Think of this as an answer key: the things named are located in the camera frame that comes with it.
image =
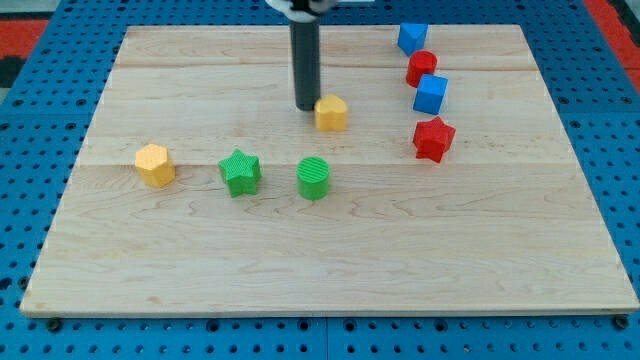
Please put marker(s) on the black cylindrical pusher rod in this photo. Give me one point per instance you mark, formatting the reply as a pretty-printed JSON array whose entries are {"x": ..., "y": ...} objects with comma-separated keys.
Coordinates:
[{"x": 305, "y": 53}]

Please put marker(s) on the white rod mount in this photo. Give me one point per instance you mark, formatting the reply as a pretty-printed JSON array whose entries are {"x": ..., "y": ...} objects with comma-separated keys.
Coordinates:
[{"x": 302, "y": 10}]

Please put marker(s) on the yellow heart block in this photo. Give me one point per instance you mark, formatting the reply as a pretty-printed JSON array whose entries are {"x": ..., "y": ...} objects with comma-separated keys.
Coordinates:
[{"x": 330, "y": 113}]

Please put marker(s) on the green star block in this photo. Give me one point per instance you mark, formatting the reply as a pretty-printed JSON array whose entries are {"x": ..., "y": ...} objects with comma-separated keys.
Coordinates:
[{"x": 241, "y": 173}]

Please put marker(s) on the red star block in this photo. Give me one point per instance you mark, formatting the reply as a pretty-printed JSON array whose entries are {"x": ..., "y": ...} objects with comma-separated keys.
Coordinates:
[{"x": 433, "y": 139}]

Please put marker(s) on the blue triangular block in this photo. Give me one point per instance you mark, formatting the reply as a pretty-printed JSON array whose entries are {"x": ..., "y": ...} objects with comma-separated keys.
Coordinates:
[{"x": 411, "y": 37}]

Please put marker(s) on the red cylinder block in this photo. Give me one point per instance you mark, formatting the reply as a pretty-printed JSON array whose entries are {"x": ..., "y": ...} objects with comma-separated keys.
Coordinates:
[{"x": 420, "y": 63}]

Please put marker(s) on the blue cube block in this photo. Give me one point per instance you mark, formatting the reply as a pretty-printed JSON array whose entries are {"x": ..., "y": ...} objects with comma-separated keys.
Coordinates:
[{"x": 430, "y": 94}]

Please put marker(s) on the green cylinder block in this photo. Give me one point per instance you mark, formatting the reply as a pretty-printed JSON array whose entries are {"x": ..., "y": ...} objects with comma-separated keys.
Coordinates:
[{"x": 313, "y": 178}]

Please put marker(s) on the wooden board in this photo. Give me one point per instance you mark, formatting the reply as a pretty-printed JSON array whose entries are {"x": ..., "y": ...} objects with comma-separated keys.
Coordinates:
[{"x": 505, "y": 224}]

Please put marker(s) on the yellow hexagon block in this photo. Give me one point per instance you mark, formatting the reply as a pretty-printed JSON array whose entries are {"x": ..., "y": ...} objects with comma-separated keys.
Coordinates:
[{"x": 154, "y": 165}]

